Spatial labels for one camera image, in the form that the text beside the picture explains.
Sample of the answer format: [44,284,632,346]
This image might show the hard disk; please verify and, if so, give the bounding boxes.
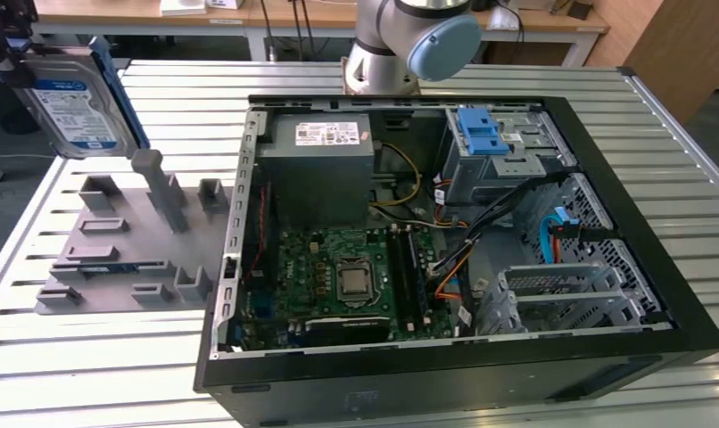
[11,35,152,161]

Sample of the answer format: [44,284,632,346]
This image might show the blue data wire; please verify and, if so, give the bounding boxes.
[536,205,578,267]

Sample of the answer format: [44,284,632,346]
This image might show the multicoloured power wire black connector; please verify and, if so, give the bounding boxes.
[552,224,622,245]

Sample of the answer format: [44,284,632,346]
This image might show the metal disk bay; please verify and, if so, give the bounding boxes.
[475,260,664,336]

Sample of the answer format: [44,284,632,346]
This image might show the black mesh waste bin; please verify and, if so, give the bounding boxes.
[0,62,56,135]

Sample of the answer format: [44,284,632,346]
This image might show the grey plastic parts rack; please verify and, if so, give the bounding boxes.
[35,149,236,317]

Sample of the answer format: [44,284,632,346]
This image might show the grey power supply unit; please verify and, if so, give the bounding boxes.
[256,112,377,229]

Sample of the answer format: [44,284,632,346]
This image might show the green motherboard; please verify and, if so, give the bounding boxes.
[272,224,466,348]

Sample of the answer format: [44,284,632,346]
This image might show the blue plastic latch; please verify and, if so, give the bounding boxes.
[454,109,511,157]

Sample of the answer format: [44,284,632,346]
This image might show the silver CPU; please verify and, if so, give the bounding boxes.
[337,268,373,299]

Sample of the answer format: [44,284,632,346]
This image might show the grey metal drive cage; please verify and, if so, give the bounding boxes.
[440,106,580,209]

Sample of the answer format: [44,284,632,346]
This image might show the CPU socket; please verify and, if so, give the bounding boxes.
[333,256,385,311]

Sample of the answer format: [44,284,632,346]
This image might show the black RAM slot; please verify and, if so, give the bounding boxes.
[389,226,413,330]

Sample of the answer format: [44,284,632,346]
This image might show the black graphics card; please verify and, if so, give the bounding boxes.
[303,314,392,347]

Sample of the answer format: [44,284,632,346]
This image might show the dark brown box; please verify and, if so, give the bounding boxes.
[564,0,594,21]

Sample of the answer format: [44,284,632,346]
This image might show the black PC case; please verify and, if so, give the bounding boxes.
[192,94,719,428]

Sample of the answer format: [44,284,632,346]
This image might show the wooden desk white frame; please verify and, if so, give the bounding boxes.
[244,0,611,68]
[31,0,260,62]

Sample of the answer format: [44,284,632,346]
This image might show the thin dangling grey cable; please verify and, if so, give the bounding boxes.
[260,0,279,62]

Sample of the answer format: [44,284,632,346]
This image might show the yellow wire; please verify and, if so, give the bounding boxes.
[371,142,424,209]

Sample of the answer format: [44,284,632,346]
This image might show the black cable bundle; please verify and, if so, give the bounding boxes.
[439,173,572,286]

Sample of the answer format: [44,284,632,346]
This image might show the orange and red wires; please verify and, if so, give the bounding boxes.
[434,256,474,305]

